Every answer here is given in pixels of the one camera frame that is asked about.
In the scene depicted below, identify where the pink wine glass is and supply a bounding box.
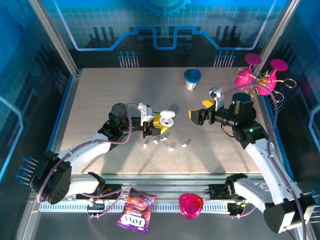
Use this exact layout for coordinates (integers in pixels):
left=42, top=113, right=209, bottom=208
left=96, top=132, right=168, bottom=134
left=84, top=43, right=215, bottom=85
left=233, top=53, right=263, bottom=91
left=254, top=58, right=289, bottom=96

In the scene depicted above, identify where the white cup with blue lid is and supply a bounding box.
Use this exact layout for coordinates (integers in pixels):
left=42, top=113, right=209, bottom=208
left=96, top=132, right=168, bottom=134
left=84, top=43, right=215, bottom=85
left=183, top=69, right=202, bottom=91

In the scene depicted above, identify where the aluminium extrusion beam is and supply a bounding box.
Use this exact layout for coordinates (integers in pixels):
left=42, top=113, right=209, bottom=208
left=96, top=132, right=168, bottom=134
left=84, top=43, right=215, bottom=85
left=71, top=172, right=275, bottom=201

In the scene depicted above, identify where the blue table edge strip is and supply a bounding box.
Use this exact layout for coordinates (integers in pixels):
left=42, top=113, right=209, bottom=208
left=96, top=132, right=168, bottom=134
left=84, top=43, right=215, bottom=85
left=46, top=72, right=79, bottom=153

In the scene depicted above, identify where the pink heart-shaped bowl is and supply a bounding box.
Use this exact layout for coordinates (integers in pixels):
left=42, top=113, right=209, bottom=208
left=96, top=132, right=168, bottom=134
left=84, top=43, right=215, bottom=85
left=178, top=192, right=205, bottom=221

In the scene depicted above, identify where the purple candy bag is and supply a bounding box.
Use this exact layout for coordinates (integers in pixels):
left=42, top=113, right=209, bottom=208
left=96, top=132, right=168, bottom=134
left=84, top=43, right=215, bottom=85
left=116, top=186, right=157, bottom=236

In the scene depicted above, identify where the gold wire glass rack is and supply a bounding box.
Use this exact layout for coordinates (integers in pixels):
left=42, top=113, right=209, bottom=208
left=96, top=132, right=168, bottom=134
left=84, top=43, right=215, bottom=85
left=234, top=66, right=298, bottom=104

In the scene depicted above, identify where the white slotted cable duct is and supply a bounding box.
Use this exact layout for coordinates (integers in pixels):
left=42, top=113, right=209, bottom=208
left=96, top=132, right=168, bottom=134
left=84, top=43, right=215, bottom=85
left=38, top=201, right=232, bottom=214

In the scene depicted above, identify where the aluminium frame post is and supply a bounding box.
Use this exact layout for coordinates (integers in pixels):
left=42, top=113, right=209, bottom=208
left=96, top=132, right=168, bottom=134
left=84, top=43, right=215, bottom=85
left=257, top=0, right=300, bottom=70
left=27, top=0, right=82, bottom=77

